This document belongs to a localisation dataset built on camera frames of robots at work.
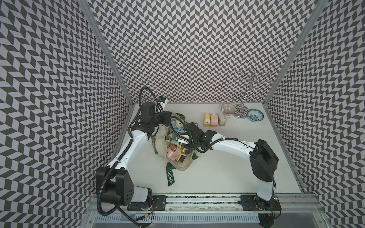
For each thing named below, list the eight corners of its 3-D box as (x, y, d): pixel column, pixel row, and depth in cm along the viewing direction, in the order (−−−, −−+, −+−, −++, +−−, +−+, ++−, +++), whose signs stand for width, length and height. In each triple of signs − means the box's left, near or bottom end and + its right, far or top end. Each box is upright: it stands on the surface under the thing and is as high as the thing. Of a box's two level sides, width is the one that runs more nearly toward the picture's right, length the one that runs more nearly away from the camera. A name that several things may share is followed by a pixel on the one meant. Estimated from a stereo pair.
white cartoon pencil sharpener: (218, 126, 105) (219, 121, 100) (216, 113, 113) (217, 108, 108) (224, 126, 105) (226, 121, 100) (222, 114, 113) (223, 108, 108)
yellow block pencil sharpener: (203, 126, 105) (204, 120, 99) (203, 119, 110) (203, 112, 104) (209, 126, 105) (210, 120, 99) (208, 119, 110) (209, 112, 104)
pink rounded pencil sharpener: (210, 127, 105) (211, 121, 100) (209, 119, 110) (210, 114, 104) (217, 127, 105) (218, 121, 100) (216, 119, 110) (217, 114, 104)
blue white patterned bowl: (247, 121, 108) (250, 117, 104) (244, 113, 113) (246, 108, 109) (261, 121, 108) (264, 117, 104) (258, 113, 113) (260, 109, 109)
